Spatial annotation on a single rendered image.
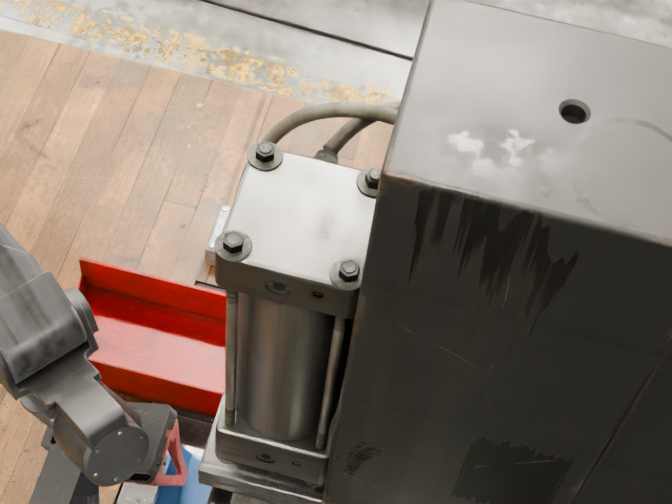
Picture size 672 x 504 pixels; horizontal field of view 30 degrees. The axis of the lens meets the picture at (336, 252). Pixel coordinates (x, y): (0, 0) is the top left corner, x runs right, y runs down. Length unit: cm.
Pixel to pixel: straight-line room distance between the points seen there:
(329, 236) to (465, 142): 16
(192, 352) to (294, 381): 55
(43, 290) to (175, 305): 41
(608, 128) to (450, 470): 31
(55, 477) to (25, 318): 16
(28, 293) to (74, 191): 52
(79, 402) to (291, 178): 33
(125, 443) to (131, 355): 38
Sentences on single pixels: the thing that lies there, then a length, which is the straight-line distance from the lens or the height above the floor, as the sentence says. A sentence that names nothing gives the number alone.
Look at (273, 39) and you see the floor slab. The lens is 292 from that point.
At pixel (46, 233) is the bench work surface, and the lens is 150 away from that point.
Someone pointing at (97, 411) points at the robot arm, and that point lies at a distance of 101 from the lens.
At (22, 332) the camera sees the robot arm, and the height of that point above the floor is 125.
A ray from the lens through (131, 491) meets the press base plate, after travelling 133.
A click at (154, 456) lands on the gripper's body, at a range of 112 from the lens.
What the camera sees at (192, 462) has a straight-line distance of 124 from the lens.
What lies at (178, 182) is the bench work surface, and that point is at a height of 90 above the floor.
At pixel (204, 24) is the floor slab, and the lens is 295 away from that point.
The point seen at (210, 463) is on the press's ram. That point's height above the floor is 118.
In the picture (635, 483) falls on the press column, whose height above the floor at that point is 140.
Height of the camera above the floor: 213
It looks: 56 degrees down
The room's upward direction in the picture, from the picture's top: 8 degrees clockwise
